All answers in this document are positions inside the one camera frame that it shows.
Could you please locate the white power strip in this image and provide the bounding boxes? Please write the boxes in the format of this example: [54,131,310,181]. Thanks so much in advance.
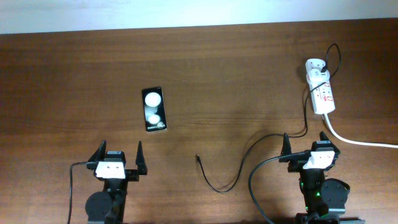
[305,58,335,115]

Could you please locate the thin black charging cable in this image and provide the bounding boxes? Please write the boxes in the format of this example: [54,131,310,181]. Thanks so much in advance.
[195,42,342,194]

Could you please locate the white power strip cord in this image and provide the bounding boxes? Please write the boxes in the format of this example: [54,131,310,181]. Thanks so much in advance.
[322,113,398,149]

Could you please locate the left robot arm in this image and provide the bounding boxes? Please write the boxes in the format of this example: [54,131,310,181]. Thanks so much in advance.
[85,140,148,223]

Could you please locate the white USB charger plug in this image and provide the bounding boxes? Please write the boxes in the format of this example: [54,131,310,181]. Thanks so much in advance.
[307,68,330,85]

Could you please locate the black smartphone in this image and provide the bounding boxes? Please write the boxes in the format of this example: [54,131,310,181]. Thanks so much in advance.
[141,86,167,133]

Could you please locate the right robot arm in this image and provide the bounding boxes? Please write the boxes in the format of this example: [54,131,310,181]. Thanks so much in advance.
[279,131,366,224]

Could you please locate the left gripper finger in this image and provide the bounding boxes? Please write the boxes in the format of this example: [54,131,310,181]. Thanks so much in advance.
[88,140,106,162]
[136,141,147,174]

